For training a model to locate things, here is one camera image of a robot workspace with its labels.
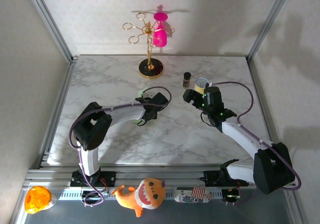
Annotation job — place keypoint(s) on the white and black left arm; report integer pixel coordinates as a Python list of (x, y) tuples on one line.
[(125, 112)]

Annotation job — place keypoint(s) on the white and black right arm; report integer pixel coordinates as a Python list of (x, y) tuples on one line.
[(242, 138)]

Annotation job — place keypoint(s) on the small yellow-filled glass cup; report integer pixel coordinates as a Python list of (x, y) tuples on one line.
[(200, 82)]

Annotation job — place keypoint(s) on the spice bottle with black cap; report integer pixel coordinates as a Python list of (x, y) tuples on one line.
[(187, 80)]

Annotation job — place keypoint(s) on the pink wine glass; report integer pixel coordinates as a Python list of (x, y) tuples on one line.
[(160, 37)]

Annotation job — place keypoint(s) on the orange plush shark toy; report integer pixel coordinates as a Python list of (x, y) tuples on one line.
[(147, 194)]

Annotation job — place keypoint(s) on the small black controller board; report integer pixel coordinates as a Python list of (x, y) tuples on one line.
[(90, 195), (231, 196)]

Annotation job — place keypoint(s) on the drink can with flag print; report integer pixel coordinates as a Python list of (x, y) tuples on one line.
[(187, 196)]

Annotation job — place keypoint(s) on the orange translucent ball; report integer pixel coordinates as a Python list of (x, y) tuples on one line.
[(37, 199)]

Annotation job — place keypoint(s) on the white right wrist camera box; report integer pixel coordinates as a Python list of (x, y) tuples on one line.
[(209, 85)]

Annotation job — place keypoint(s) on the aluminium side rail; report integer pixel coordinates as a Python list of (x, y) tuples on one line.
[(264, 113), (58, 113)]

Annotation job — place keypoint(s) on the wide aluminium base rail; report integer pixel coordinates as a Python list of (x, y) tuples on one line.
[(160, 176)]

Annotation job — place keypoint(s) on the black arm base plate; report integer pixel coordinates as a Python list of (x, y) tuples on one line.
[(212, 179), (110, 179)]

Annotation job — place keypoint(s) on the aluminium frame post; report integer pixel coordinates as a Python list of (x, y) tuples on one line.
[(50, 21), (270, 21)]

